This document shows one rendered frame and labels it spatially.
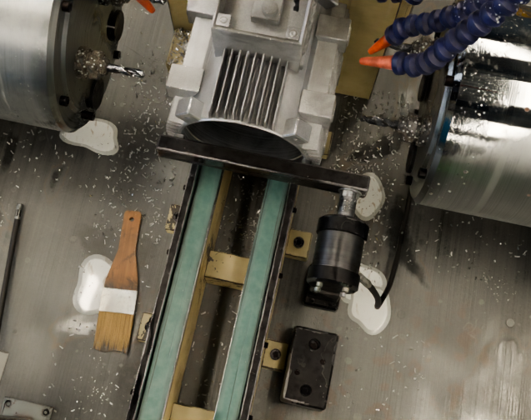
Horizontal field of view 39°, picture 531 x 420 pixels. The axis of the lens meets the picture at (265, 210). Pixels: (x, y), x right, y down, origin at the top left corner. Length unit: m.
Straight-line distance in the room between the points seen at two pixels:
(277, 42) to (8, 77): 0.30
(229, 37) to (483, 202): 0.33
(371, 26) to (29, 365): 0.65
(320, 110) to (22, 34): 0.33
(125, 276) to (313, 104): 0.39
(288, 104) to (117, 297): 0.40
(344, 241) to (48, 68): 0.38
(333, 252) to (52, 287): 0.45
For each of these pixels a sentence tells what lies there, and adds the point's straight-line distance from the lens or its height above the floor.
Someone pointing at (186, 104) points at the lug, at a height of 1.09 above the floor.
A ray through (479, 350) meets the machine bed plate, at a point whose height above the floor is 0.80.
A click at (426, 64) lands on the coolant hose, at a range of 0.71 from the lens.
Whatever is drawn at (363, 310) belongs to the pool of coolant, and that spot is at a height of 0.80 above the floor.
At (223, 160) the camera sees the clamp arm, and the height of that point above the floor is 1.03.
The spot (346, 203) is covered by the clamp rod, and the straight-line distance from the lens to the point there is 0.88.
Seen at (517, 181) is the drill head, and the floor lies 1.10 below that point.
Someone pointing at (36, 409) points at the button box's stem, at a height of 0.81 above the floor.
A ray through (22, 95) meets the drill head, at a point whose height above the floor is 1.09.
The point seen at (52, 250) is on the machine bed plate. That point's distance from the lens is 1.13.
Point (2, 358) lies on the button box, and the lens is 0.86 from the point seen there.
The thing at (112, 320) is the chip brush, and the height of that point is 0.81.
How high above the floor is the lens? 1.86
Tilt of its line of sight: 73 degrees down
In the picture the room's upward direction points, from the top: 1 degrees clockwise
